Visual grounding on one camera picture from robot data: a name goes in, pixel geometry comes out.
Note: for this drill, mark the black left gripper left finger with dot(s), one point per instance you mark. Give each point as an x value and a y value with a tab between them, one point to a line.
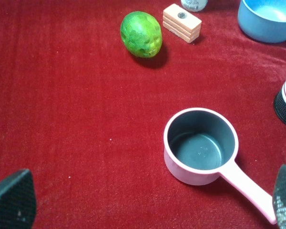
18	204

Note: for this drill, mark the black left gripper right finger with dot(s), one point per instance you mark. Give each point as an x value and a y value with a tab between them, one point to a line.
279	198

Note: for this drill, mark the green lime fruit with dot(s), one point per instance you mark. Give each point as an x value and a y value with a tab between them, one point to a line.
141	34

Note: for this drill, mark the red velvet tablecloth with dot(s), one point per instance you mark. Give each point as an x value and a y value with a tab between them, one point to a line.
87	117

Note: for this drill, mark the light blue bowl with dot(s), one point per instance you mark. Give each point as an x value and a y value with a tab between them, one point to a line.
263	20

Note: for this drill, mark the orange layered cake block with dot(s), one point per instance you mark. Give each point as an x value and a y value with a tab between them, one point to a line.
181	23

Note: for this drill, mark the blue white spray can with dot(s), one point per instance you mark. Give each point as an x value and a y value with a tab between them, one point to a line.
194	5

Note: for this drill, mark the pink saucepan with handle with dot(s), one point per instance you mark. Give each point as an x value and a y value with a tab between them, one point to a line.
201	145

